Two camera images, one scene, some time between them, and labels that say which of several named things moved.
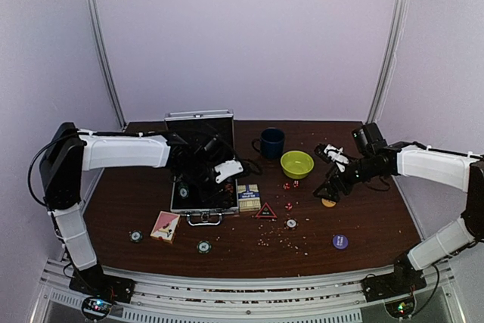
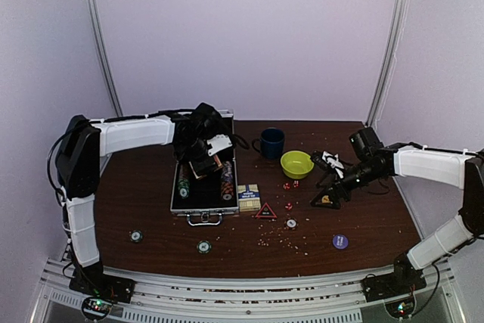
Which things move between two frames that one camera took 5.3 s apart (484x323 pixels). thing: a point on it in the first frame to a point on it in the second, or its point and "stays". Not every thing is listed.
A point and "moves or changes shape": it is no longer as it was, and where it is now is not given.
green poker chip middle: [203, 246] stays
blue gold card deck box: [249, 197] stays
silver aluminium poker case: [203, 183] stays
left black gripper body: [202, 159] to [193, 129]
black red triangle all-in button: [265, 212] stays
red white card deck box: [165, 228] moves or changes shape
